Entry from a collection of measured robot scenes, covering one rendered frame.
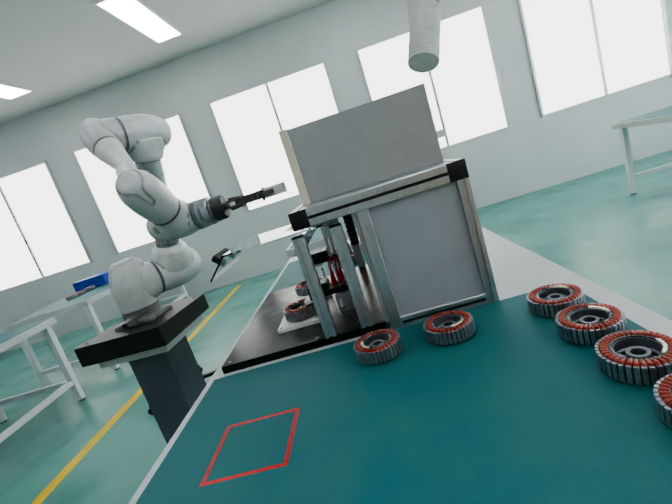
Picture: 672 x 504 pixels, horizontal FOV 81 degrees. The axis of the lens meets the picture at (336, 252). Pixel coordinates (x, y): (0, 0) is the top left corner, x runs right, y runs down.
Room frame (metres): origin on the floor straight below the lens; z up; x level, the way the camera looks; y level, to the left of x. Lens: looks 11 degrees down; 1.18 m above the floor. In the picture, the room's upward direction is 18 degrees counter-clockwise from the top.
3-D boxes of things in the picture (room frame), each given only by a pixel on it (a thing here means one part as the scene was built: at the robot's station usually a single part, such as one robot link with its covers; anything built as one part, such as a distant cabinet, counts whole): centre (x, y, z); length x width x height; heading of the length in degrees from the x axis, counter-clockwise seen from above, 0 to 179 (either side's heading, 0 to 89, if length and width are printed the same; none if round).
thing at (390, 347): (0.86, -0.02, 0.77); 0.11 x 0.11 x 0.04
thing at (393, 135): (1.27, -0.17, 1.22); 0.44 x 0.39 x 0.20; 174
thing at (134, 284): (1.71, 0.88, 0.99); 0.18 x 0.16 x 0.22; 133
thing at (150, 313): (1.68, 0.89, 0.85); 0.22 x 0.18 x 0.06; 171
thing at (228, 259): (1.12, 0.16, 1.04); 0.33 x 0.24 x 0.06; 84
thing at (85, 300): (4.67, 2.70, 0.38); 1.90 x 0.90 x 0.75; 174
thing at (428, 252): (0.96, -0.22, 0.91); 0.28 x 0.03 x 0.32; 84
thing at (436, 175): (1.29, -0.17, 1.09); 0.68 x 0.44 x 0.05; 174
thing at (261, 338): (1.32, 0.13, 0.76); 0.64 x 0.47 x 0.02; 174
